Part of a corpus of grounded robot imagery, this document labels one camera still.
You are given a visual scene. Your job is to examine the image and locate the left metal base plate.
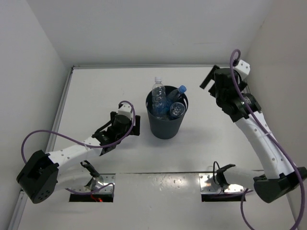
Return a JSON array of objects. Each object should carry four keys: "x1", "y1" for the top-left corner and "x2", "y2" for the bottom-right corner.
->
[{"x1": 71, "y1": 174, "x2": 116, "y2": 195}]

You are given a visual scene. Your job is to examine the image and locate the blue cap water bottle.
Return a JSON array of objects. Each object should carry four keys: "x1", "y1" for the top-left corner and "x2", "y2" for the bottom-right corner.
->
[{"x1": 166, "y1": 85, "x2": 187, "y2": 106}]

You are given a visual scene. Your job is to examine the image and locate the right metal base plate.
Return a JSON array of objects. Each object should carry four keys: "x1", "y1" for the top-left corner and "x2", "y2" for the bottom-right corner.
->
[{"x1": 199, "y1": 173, "x2": 245, "y2": 195}]

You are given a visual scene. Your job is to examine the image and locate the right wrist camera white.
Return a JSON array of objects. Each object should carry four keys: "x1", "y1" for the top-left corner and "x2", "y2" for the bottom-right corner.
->
[{"x1": 233, "y1": 59, "x2": 250, "y2": 80}]

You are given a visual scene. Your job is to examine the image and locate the metal base plate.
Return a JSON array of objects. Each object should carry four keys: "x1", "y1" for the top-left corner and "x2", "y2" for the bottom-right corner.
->
[
  {"x1": 71, "y1": 174, "x2": 116, "y2": 195},
  {"x1": 199, "y1": 173, "x2": 245, "y2": 195}
]

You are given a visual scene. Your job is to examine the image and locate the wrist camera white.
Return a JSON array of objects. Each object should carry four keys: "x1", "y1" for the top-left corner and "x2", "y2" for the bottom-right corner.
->
[
  {"x1": 233, "y1": 59, "x2": 250, "y2": 80},
  {"x1": 118, "y1": 103, "x2": 133, "y2": 120}
]

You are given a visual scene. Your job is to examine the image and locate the clear unlabelled plastic bottle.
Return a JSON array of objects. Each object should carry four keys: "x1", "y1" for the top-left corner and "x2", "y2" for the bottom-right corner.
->
[{"x1": 152, "y1": 77, "x2": 166, "y2": 119}]

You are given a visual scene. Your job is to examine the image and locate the purple cable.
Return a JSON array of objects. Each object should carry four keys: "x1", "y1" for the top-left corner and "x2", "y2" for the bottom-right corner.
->
[
  {"x1": 229, "y1": 49, "x2": 304, "y2": 230},
  {"x1": 21, "y1": 100, "x2": 135, "y2": 194}
]

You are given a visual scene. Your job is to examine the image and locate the aluminium frame rail left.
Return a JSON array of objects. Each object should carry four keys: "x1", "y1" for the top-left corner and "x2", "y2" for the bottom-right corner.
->
[{"x1": 47, "y1": 66, "x2": 75, "y2": 149}]

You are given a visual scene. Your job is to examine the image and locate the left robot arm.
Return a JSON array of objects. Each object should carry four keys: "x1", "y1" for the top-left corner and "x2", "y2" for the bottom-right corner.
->
[{"x1": 16, "y1": 112, "x2": 141, "y2": 204}]

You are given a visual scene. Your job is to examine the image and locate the white cap blue label bottle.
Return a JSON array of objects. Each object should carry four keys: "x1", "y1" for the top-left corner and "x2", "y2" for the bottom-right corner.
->
[{"x1": 169, "y1": 102, "x2": 186, "y2": 119}]

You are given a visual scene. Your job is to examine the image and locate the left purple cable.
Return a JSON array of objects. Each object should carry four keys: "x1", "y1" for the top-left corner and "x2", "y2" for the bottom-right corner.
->
[{"x1": 21, "y1": 100, "x2": 135, "y2": 194}]

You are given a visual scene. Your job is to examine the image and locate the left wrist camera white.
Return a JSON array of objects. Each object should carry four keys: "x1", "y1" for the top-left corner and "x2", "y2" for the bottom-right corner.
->
[{"x1": 118, "y1": 103, "x2": 133, "y2": 120}]

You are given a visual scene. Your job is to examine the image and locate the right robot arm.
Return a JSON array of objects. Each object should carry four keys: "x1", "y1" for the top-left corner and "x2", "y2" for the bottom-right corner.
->
[{"x1": 200, "y1": 65, "x2": 299, "y2": 203}]

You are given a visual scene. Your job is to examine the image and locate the dark round waste bin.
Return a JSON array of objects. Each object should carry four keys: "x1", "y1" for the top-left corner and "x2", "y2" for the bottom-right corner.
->
[{"x1": 146, "y1": 86, "x2": 189, "y2": 139}]

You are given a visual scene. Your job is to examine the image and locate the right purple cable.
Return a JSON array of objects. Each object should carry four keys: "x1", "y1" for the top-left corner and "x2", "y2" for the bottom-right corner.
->
[{"x1": 229, "y1": 49, "x2": 304, "y2": 230}]

